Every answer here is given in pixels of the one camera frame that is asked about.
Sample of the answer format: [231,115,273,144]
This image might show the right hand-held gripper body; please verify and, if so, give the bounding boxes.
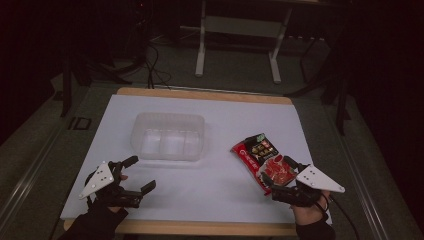
[271,162,346,208]

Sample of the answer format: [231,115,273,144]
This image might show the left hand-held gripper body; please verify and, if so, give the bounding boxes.
[78,160,145,210]

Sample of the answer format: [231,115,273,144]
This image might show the red and black snack packet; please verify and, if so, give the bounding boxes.
[230,132,300,196]

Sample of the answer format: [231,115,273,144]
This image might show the person's right hand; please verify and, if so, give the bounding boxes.
[290,189,332,226]

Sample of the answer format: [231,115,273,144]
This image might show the person's left hand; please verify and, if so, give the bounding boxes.
[87,173,130,215]

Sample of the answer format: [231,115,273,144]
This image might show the clear plastic container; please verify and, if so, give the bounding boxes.
[129,112,206,163]

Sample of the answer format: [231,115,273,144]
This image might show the white table mat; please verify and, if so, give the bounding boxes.
[59,94,333,225]

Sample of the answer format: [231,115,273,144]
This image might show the black metal stand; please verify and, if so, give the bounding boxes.
[319,39,353,137]
[59,49,93,118]

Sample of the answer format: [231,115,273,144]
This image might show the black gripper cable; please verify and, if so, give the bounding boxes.
[316,194,362,240]

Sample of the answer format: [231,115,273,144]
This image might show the grey metal floor rail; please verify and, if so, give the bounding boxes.
[0,126,66,223]
[324,106,392,240]

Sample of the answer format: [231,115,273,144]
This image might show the black floor bracket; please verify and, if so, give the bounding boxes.
[67,116,93,131]

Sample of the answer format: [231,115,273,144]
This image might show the black floor cables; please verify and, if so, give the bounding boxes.
[143,42,173,90]

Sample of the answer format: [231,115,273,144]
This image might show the white metal stand frame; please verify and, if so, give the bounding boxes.
[194,0,294,85]

